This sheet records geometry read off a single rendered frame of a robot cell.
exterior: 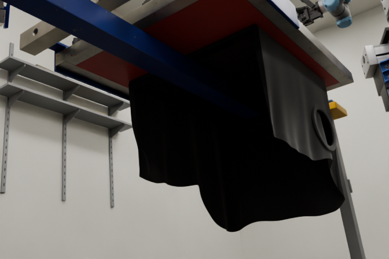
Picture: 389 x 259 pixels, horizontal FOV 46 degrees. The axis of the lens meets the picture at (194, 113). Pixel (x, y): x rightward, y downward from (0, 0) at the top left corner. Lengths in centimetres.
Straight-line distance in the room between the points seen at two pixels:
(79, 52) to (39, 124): 226
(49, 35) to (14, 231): 209
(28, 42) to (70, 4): 38
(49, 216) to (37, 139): 55
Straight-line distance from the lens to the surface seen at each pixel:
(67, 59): 129
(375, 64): 199
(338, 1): 230
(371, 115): 491
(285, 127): 116
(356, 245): 172
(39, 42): 129
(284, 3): 119
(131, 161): 405
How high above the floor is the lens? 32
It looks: 22 degrees up
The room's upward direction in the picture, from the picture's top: 6 degrees counter-clockwise
